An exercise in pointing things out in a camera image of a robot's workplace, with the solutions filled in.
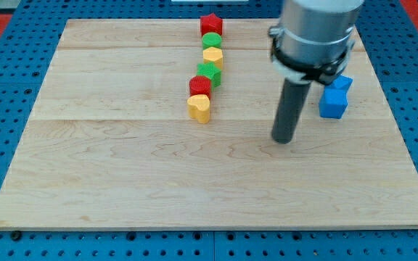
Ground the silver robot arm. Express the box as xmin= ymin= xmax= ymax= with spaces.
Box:
xmin=269 ymin=0 xmax=364 ymax=85

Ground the yellow heart block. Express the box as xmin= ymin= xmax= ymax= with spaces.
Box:
xmin=187 ymin=94 xmax=210 ymax=124

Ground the blue block behind cube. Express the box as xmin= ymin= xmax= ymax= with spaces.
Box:
xmin=325 ymin=75 xmax=353 ymax=96

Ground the red cylinder block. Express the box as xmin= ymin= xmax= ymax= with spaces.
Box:
xmin=189 ymin=75 xmax=212 ymax=98

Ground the green star block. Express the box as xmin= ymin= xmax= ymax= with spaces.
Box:
xmin=197 ymin=62 xmax=221 ymax=88

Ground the yellow hexagon block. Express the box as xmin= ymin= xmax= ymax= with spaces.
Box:
xmin=202 ymin=46 xmax=224 ymax=70

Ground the green cylinder block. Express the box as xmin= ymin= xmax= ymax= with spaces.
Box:
xmin=201 ymin=32 xmax=223 ymax=50

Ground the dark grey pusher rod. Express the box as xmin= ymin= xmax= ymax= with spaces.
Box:
xmin=271 ymin=80 xmax=311 ymax=144

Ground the wooden board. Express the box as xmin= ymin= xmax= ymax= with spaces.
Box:
xmin=0 ymin=19 xmax=418 ymax=231

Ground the red star block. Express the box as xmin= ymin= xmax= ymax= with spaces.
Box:
xmin=200 ymin=13 xmax=224 ymax=36

